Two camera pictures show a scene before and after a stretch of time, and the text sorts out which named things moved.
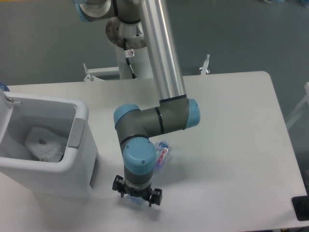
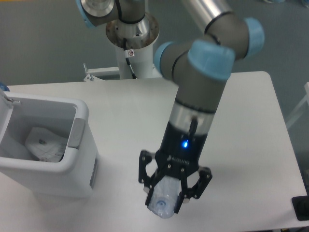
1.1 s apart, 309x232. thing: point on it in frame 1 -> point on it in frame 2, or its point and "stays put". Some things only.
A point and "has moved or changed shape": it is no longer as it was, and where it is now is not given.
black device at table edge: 301,206 stays put
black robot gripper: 144,193 -> 178,156
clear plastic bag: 45,145 stays put
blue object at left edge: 4,87 stays put
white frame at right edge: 305,99 stays put
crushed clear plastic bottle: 162,150 has moved or changed shape
